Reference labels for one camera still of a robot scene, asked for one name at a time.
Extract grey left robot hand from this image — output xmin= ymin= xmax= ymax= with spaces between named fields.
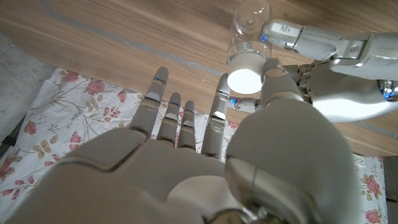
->
xmin=228 ymin=19 xmax=398 ymax=123

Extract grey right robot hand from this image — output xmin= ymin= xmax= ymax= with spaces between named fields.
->
xmin=6 ymin=58 xmax=361 ymax=224

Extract clear medicine bottle white cap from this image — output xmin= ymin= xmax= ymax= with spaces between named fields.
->
xmin=226 ymin=0 xmax=273 ymax=95

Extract white power strip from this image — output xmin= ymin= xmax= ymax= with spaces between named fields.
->
xmin=353 ymin=152 xmax=366 ymax=167

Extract floral backdrop cloth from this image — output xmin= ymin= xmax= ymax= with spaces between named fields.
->
xmin=0 ymin=67 xmax=389 ymax=224

